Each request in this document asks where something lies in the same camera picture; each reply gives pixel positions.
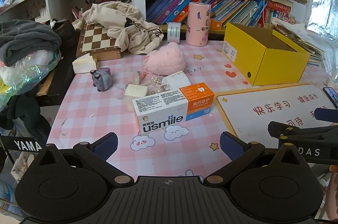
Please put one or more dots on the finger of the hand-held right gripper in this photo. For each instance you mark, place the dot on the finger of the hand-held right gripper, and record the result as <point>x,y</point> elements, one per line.
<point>290,131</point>
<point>326,115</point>

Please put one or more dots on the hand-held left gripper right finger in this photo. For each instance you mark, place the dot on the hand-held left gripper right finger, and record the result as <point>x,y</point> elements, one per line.
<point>231,146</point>

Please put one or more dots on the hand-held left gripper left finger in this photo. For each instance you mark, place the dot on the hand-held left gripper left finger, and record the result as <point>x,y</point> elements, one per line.
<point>107,146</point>

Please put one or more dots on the white soap block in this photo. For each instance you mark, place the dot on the white soap block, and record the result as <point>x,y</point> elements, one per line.
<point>136,90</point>

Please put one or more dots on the grey purple toy truck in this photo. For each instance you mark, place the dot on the grey purple toy truck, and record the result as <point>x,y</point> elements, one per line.
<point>101,80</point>

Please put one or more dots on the yellow cardboard box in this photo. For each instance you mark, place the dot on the yellow cardboard box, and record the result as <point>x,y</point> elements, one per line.
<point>274,65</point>

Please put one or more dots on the white orange toothpaste box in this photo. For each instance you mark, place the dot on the white orange toothpaste box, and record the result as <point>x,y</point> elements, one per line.
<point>163,108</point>

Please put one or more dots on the clear ribbon with pearls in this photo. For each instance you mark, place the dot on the clear ribbon with pearls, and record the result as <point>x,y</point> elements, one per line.
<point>155,81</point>

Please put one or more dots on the white power adapter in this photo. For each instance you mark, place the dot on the white power adapter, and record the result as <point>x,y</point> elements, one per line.
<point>175,80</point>

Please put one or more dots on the pink plush toy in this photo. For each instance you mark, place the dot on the pink plush toy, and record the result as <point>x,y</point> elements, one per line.
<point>165,60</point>

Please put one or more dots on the clear tape roll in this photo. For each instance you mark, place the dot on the clear tape roll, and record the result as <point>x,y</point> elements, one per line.
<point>174,32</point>

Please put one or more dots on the black smartphone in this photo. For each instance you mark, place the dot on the black smartphone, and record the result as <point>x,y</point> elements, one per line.
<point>331,96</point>

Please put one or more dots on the yellow framed whiteboard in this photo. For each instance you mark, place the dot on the yellow framed whiteboard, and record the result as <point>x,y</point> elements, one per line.
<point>264,113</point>

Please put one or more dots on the pink checked tablecloth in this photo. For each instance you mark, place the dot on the pink checked tablecloth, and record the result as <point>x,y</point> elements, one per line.
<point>92,108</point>

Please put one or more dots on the pink clear tube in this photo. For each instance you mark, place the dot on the pink clear tube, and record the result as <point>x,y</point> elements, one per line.
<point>138,77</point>

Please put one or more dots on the stack of papers and booklets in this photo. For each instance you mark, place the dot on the stack of papers and booklets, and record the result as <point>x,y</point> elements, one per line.
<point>298,34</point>

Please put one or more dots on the dark cloth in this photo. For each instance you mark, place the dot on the dark cloth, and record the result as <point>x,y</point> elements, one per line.
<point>23,118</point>

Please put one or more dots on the wooden chessboard box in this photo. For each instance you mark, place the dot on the wooden chessboard box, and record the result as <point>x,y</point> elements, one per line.
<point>95,39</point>

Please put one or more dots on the iridescent plastic bag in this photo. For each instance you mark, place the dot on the iridescent plastic bag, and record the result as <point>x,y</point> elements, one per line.
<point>23,76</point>

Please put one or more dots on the small orange box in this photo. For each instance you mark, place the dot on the small orange box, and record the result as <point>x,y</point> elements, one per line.
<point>216,24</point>

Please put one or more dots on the pink cylindrical canister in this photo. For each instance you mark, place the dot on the pink cylindrical canister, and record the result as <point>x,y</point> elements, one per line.
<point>198,26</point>

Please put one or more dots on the cream canvas bag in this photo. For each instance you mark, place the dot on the cream canvas bag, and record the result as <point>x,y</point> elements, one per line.
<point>118,20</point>

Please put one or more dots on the grey folded cloth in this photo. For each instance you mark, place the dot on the grey folded cloth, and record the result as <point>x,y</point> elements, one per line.
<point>26,42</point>

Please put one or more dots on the row of colourful books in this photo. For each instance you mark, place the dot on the row of colourful books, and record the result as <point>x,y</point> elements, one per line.
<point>232,7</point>

